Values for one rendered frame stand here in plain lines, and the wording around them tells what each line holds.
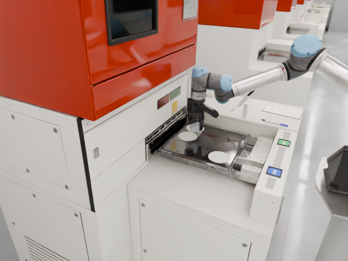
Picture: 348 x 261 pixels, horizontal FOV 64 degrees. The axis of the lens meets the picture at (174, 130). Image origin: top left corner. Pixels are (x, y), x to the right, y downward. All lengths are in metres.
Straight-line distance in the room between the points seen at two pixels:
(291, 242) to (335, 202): 0.98
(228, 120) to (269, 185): 0.59
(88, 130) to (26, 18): 0.38
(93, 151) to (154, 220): 0.47
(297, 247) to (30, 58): 1.99
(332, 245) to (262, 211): 0.61
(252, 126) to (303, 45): 0.48
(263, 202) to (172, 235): 0.45
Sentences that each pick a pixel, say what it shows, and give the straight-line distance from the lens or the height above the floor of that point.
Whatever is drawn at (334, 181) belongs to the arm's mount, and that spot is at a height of 0.88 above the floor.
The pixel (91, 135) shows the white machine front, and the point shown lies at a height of 1.15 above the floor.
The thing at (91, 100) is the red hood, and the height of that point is 1.30.
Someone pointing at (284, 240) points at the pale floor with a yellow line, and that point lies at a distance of 2.29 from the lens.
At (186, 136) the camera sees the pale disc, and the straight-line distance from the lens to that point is 1.48.
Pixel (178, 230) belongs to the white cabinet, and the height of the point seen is 0.67.
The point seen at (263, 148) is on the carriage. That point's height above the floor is 0.88.
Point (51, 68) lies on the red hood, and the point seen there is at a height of 1.37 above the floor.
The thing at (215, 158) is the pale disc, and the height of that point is 0.90.
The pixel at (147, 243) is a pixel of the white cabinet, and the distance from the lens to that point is 1.47.
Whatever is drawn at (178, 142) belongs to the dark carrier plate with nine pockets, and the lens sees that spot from 1.42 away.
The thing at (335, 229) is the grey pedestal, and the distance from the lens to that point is 1.61.
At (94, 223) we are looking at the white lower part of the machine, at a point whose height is 0.75.
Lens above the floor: 1.62
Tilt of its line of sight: 28 degrees down
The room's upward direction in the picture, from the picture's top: 1 degrees clockwise
